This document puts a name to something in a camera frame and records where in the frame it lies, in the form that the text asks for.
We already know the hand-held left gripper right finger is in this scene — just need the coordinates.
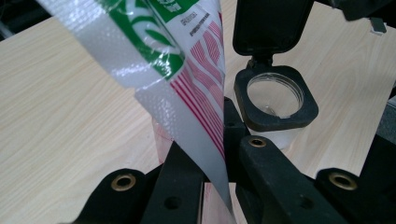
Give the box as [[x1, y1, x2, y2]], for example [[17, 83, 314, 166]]
[[222, 96, 341, 224]]

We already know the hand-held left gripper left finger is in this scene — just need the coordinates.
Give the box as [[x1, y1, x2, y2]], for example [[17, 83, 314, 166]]
[[140, 140, 207, 224]]

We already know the clear jar with black lid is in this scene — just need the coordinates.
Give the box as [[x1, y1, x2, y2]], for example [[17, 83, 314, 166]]
[[232, 0, 320, 151]]

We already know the pink and white plastic bag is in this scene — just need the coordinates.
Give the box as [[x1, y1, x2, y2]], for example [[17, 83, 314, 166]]
[[35, 0, 238, 224]]

